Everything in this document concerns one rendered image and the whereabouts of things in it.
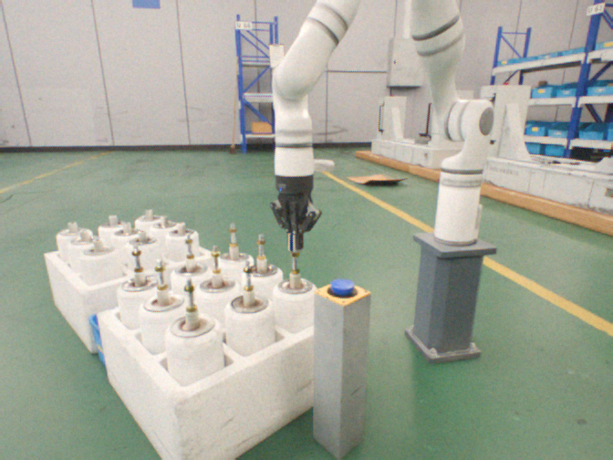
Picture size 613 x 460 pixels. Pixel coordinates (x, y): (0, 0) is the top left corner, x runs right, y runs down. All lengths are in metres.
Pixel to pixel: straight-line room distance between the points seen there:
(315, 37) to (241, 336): 0.54
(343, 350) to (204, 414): 0.25
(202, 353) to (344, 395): 0.25
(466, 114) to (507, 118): 2.56
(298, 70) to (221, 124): 6.42
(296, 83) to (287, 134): 0.09
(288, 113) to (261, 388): 0.51
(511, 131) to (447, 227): 2.52
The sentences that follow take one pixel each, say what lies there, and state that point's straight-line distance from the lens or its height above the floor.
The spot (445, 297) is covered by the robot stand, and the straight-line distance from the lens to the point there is 1.02.
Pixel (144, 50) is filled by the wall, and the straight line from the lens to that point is 7.24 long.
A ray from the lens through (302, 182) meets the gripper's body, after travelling 0.74.
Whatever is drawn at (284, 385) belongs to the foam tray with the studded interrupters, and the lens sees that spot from 0.82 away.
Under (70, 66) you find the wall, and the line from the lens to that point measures 7.45.
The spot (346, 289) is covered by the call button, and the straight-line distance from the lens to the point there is 0.65.
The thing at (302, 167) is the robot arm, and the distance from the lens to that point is 0.73.
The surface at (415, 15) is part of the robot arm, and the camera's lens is 0.86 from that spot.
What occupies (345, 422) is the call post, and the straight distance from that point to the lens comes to 0.77.
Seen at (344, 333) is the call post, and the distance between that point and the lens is 0.66.
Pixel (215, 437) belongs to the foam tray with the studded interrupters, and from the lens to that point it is 0.77.
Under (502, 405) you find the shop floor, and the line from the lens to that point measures 1.02.
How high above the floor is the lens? 0.60
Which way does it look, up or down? 18 degrees down
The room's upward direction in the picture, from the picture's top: straight up
